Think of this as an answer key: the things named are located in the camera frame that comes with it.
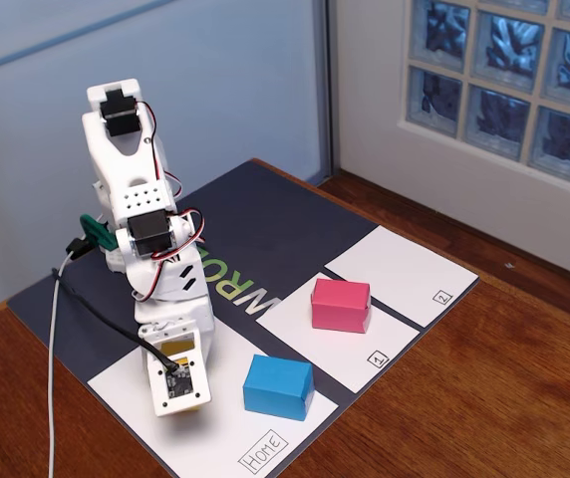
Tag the white sheet marked home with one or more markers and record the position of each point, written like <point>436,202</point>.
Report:
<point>115,393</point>

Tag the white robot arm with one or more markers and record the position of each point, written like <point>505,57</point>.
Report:
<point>130,164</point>

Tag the pink paper box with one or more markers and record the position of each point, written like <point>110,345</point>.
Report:
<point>340,306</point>

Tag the white sheet marked one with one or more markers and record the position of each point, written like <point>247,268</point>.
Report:
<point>345,358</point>

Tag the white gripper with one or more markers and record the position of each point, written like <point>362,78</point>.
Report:
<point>204,319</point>

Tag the blue paper box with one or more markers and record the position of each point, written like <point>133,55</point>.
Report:
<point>275,388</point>

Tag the green clamp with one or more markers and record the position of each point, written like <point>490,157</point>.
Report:
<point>93,229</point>

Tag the glass block window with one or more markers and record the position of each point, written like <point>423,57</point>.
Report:
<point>509,45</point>

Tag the dark grey mat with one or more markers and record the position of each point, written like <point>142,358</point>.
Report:
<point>275,214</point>

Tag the white sheet marked two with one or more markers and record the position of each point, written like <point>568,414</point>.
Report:
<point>414,284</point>

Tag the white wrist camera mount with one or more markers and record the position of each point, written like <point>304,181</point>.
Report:
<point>185,398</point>

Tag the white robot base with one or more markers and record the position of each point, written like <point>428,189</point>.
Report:
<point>114,260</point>

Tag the yellow paper box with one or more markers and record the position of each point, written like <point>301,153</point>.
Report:
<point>178,347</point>

